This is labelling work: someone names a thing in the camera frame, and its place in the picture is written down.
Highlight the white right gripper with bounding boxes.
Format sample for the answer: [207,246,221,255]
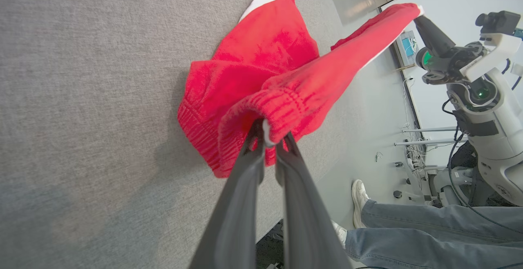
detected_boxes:
[414,16,523,85]

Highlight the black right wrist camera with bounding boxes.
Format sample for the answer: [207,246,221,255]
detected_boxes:
[475,11,521,36]

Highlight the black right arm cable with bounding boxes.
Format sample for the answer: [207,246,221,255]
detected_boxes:
[447,132,523,233]

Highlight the power strip with cables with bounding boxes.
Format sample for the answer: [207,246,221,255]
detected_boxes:
[404,146,426,172]

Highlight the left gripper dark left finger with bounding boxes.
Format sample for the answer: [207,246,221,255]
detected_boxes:
[190,120,266,269]

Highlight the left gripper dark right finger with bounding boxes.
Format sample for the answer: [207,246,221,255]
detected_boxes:
[276,132,352,269]

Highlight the grey metal-legged table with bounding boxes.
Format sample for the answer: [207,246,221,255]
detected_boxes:
[394,126,468,147]

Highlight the person in blue jeans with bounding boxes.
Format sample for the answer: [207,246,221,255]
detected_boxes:
[345,200,523,269]

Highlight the red shorts with white stripes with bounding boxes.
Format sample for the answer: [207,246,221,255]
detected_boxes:
[177,0,425,179]

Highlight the white sneaker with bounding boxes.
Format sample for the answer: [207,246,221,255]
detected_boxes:
[331,220,348,249]
[351,179,370,229]

